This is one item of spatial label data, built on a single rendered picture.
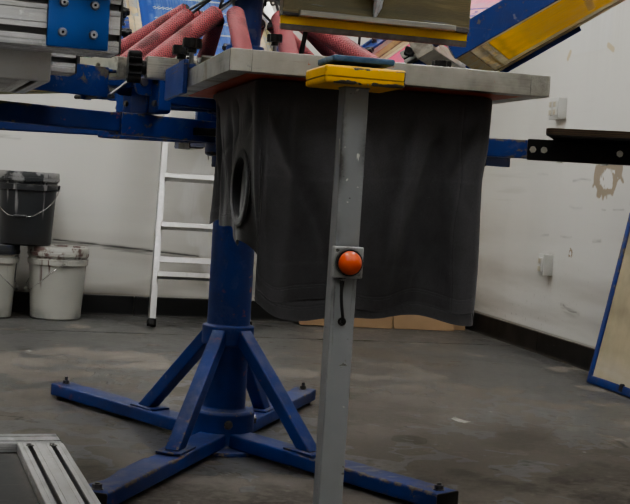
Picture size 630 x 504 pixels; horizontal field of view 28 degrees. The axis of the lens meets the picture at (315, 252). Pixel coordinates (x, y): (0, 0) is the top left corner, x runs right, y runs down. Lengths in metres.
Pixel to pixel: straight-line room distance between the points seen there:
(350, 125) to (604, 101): 4.01
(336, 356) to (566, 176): 4.30
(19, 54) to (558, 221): 4.55
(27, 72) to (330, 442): 0.74
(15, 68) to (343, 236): 0.56
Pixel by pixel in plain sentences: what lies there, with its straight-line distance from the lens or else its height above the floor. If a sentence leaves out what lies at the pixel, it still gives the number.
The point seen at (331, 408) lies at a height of 0.42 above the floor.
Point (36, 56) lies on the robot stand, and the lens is 1.98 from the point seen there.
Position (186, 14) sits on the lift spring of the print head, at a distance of 3.55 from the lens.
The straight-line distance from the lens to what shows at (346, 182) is 1.98.
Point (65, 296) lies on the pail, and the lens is 6.52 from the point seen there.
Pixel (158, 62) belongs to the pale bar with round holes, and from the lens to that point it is 2.94.
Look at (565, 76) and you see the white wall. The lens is 6.33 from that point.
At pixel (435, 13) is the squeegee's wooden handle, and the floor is 1.10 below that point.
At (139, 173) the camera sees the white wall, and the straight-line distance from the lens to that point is 6.86.
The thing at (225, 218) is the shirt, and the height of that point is 0.69.
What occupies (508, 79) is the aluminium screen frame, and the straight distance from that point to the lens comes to 2.28.
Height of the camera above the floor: 0.77
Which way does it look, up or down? 3 degrees down
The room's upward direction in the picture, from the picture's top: 4 degrees clockwise
